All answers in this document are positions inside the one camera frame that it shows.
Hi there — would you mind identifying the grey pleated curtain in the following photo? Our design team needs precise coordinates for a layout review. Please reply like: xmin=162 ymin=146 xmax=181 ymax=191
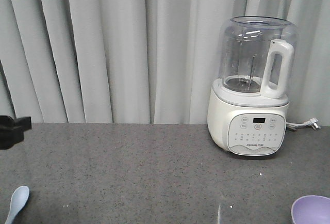
xmin=1 ymin=0 xmax=329 ymax=125

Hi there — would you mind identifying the purple plastic bowl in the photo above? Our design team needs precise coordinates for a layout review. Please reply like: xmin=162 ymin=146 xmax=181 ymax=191
xmin=291 ymin=195 xmax=329 ymax=224

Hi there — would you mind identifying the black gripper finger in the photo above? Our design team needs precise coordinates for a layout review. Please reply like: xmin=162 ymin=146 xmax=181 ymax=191
xmin=1 ymin=115 xmax=31 ymax=150

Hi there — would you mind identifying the light blue plastic spoon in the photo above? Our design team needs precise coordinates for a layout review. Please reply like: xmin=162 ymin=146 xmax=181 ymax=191
xmin=5 ymin=185 xmax=30 ymax=224

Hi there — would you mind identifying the white blender power cord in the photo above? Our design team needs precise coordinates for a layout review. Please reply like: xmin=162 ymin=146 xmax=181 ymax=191
xmin=286 ymin=117 xmax=320 ymax=132

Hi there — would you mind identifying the white blender with clear jar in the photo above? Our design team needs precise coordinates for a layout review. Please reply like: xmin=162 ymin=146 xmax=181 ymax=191
xmin=207 ymin=16 xmax=298 ymax=156

